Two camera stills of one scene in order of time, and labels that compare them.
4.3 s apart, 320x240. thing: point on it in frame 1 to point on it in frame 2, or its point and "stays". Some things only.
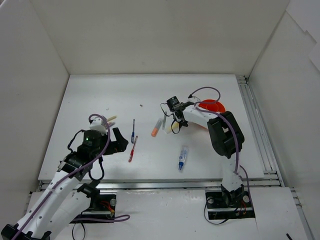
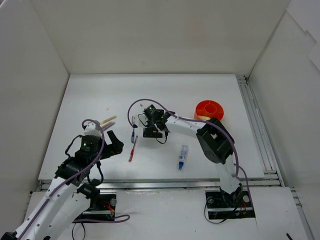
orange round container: (217, 106) stays
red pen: (132, 151) stays
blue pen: (133, 132) stays
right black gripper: (180, 116) to (152, 133)
